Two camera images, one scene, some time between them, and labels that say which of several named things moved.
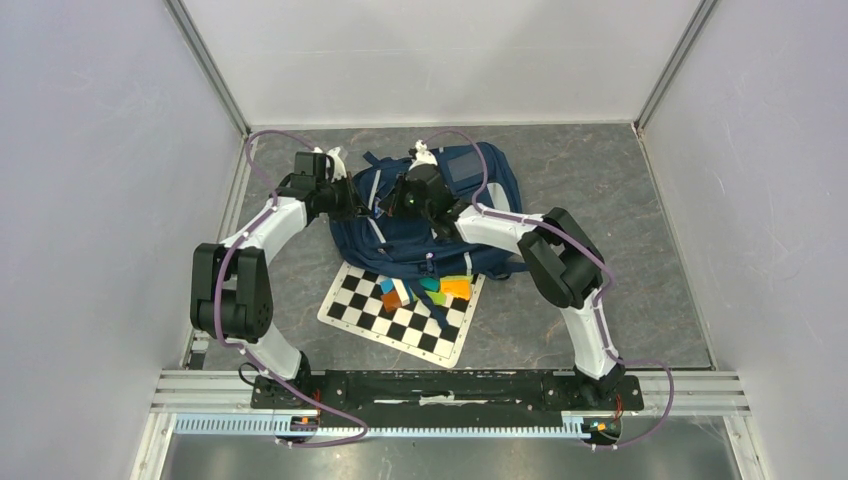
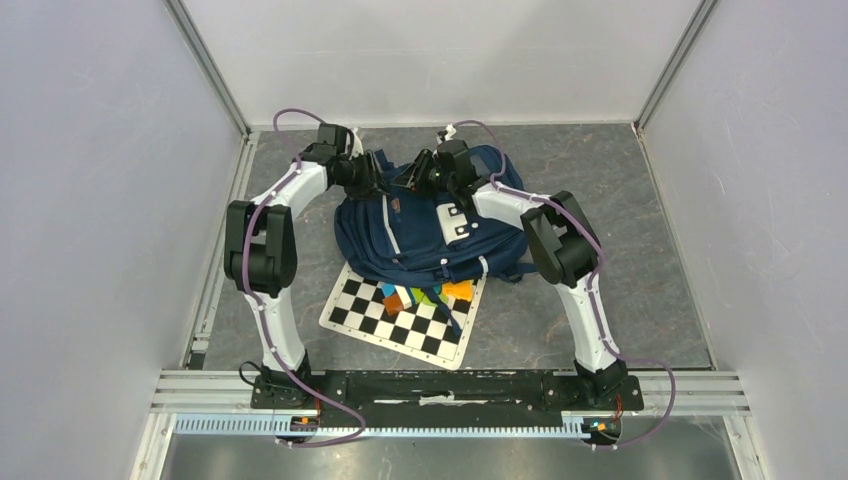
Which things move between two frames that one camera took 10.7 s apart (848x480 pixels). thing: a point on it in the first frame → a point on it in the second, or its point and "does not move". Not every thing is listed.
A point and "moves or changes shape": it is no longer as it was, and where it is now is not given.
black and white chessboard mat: x=355 y=303 does not move
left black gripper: x=354 y=205 → x=373 y=184
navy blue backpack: x=479 y=174 moves or changes shape
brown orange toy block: x=391 y=301 does not move
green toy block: x=437 y=297 → x=420 y=297
